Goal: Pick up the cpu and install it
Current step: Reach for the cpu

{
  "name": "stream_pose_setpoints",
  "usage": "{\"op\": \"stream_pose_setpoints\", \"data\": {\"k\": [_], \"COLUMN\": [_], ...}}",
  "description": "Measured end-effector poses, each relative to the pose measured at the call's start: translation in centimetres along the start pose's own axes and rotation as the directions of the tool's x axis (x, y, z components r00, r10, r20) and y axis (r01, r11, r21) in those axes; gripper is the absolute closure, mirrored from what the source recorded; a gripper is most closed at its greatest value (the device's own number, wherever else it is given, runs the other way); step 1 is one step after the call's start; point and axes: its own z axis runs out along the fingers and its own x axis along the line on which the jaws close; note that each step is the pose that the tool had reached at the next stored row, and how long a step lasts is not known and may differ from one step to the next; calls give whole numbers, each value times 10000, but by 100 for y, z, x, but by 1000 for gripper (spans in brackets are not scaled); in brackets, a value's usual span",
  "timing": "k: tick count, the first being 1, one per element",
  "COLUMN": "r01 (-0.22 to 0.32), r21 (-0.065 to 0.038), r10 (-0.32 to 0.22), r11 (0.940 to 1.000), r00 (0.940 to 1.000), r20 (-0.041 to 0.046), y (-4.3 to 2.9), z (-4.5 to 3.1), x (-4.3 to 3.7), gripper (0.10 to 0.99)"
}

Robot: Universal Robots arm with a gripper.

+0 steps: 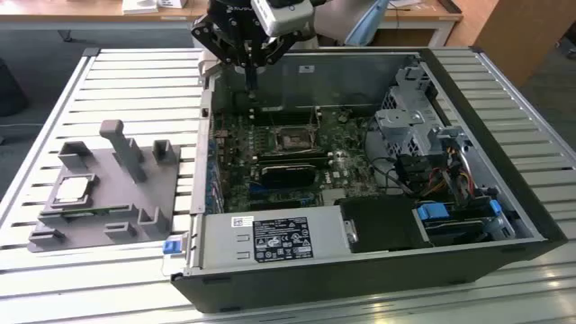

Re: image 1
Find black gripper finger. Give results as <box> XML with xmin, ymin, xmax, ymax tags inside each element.
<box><xmin>189</xmin><ymin>15</ymin><xmax>253</xmax><ymax>91</ymax></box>
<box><xmin>251</xmin><ymin>32</ymin><xmax>303</xmax><ymax>91</ymax></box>

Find silver CPU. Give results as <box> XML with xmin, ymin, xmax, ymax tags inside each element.
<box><xmin>53</xmin><ymin>178</ymin><xmax>91</xmax><ymax>203</ymax></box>

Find CPU socket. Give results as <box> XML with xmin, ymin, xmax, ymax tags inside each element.
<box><xmin>272</xmin><ymin>124</ymin><xmax>319</xmax><ymax>153</ymax></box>

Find white cardboard box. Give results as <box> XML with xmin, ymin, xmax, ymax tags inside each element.
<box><xmin>121</xmin><ymin>0</ymin><xmax>161</xmax><ymax>15</ymax></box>

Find pale blue teach pendant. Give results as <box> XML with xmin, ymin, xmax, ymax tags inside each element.
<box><xmin>345</xmin><ymin>0</ymin><xmax>389</xmax><ymax>47</ymax></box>

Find wooden desk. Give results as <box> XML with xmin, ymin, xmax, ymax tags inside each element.
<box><xmin>0</xmin><ymin>0</ymin><xmax>464</xmax><ymax>48</ymax></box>

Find white paper sheets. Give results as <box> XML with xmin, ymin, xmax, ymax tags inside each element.
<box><xmin>389</xmin><ymin>0</ymin><xmax>433</xmax><ymax>10</ymax></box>

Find green RAM stick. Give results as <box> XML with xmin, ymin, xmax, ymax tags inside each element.
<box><xmin>256</xmin><ymin>151</ymin><xmax>329</xmax><ymax>165</ymax></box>
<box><xmin>60</xmin><ymin>206</ymin><xmax>132</xmax><ymax>219</ymax></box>

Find green motherboard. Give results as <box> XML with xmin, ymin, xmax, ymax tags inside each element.
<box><xmin>211</xmin><ymin>107</ymin><xmax>384</xmax><ymax>214</ymax></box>

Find silver metal drive cage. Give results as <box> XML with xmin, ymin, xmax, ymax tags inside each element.
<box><xmin>373</xmin><ymin>65</ymin><xmax>464</xmax><ymax>159</ymax></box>

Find graphics card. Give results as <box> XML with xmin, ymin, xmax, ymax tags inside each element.
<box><xmin>259</xmin><ymin>163</ymin><xmax>319</xmax><ymax>189</ymax></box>

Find silver heat sink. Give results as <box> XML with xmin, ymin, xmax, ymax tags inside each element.
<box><xmin>321</xmin><ymin>188</ymin><xmax>345</xmax><ymax>205</ymax></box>

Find grey parts rack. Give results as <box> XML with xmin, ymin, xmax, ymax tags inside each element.
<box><xmin>27</xmin><ymin>119</ymin><xmax>181</xmax><ymax>253</ymax></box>

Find wooden cabinet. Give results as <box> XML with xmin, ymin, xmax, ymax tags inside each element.
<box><xmin>444</xmin><ymin>0</ymin><xmax>576</xmax><ymax>87</ymax></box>

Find silver power supply unit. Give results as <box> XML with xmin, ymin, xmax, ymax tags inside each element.
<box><xmin>183</xmin><ymin>206</ymin><xmax>359</xmax><ymax>275</ymax></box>

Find blue disk carrier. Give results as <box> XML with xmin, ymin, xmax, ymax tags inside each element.
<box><xmin>416</xmin><ymin>201</ymin><xmax>451</xmax><ymax>222</ymax></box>

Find hard disk drive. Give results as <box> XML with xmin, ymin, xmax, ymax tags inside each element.
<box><xmin>423</xmin><ymin>215</ymin><xmax>492</xmax><ymax>247</ymax></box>

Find black PC case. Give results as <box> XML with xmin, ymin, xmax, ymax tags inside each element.
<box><xmin>169</xmin><ymin>45</ymin><xmax>569</xmax><ymax>314</ymax></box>

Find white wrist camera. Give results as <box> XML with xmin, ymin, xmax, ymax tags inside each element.
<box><xmin>249</xmin><ymin>0</ymin><xmax>315</xmax><ymax>37</ymax></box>

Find yellow power wire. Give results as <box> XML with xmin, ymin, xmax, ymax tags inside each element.
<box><xmin>423</xmin><ymin>178</ymin><xmax>451</xmax><ymax>200</ymax></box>

